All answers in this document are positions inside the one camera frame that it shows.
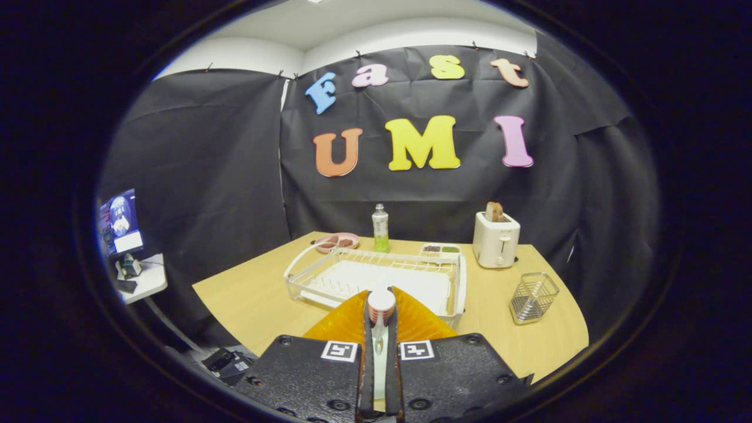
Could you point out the computer monitor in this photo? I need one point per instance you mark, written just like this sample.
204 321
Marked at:
120 223

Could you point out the white toaster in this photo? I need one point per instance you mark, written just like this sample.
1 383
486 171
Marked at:
496 241

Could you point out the clear bottle green liquid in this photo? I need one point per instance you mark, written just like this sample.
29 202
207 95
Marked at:
380 232

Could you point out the brown toast slice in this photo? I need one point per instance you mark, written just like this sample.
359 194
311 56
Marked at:
494 211

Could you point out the small white gadget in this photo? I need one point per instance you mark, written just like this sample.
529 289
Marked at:
129 266

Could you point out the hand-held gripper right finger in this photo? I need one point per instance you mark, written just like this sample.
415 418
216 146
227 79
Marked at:
458 376

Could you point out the white side table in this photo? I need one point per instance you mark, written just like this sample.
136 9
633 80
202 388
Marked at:
151 281

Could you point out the black box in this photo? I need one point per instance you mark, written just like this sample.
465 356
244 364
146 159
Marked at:
218 359
237 372

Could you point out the black flat device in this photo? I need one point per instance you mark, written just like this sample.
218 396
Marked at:
125 285

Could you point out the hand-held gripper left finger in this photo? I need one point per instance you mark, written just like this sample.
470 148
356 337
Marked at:
305 376

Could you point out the white divided snack dish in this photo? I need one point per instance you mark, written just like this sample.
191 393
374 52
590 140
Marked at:
440 250

